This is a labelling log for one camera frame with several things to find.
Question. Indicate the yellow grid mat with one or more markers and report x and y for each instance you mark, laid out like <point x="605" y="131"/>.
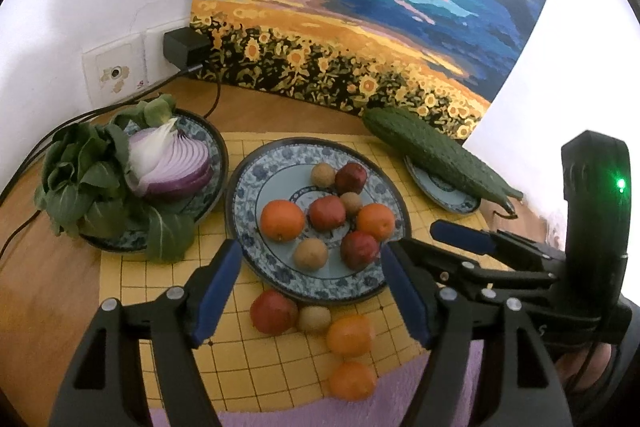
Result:
<point x="140" y="272"/>

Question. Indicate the green bok choy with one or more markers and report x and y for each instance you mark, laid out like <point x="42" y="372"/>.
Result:
<point x="80" y="177"/>

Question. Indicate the purple fluffy blanket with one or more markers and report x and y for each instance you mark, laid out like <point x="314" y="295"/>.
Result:
<point x="310" y="414"/>

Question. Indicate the orange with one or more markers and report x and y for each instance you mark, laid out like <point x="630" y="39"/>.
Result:
<point x="375" y="221"/>
<point x="352" y="379"/>
<point x="282" y="219"/>
<point x="350" y="334"/>

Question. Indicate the halved red onion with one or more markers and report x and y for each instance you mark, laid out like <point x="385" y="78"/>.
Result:
<point x="175" y="162"/>

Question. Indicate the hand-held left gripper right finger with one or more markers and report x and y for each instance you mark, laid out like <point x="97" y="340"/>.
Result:
<point x="405" y="297"/>

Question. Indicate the green bumpy cucumber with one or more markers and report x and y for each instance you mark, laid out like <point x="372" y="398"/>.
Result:
<point x="425" y="147"/>

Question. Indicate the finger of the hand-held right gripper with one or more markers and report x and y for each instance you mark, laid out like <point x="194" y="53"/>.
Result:
<point x="462" y="237"/>
<point x="490" y="277"/>

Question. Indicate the brown kiwi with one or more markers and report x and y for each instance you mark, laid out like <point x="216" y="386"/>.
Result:
<point x="310" y="253"/>
<point x="314" y="319"/>
<point x="323" y="174"/>

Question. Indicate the white coaxial wall outlet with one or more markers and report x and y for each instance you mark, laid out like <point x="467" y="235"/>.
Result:
<point x="115" y="74"/>

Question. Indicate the person's right hand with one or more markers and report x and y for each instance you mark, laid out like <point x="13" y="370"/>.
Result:
<point x="575" y="367"/>

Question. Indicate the small potato plate centre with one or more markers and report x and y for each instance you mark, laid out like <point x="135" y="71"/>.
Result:
<point x="351" y="203"/>

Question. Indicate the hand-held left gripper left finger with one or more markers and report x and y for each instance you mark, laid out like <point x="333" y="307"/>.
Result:
<point x="217" y="294"/>

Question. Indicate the small blue patterned plate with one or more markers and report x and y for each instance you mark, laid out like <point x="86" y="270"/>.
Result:
<point x="440" y="194"/>
<point x="210" y="147"/>

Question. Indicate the red apple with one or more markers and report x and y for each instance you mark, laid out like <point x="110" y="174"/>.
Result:
<point x="359" y="249"/>
<point x="326" y="213"/>
<point x="273" y="312"/>
<point x="350" y="177"/>

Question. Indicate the sunflower field painting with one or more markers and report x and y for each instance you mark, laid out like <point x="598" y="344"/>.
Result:
<point x="350" y="7"/>

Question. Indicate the large blue patterned plate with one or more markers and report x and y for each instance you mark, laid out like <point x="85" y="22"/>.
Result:
<point x="250" y="207"/>

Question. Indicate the white power wall socket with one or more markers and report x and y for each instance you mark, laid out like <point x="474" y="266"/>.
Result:
<point x="152" y="57"/>

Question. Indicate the black charger adapter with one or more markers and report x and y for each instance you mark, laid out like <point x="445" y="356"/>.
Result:
<point x="182" y="47"/>

